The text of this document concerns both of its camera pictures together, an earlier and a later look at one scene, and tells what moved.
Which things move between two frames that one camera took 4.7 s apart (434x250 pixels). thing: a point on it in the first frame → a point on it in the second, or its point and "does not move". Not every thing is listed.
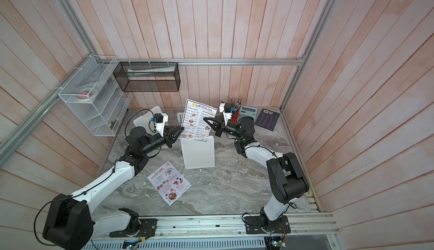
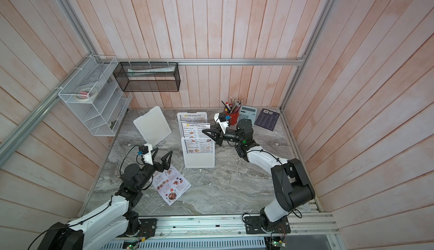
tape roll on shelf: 86,94 does not move
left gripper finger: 175,131 → 155,151
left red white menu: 169,182 does not move
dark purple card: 267,119 does not move
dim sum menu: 195,128 → 196,141
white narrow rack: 198,154 does not move
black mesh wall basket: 148,76 does not move
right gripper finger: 216,124 → 212,133
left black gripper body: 156,143 → 148,170
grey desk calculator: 247,111 does not move
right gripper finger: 218,130 → 219,141
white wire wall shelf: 96,97 does not move
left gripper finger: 173,137 → 164,160
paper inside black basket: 138,72 does not move
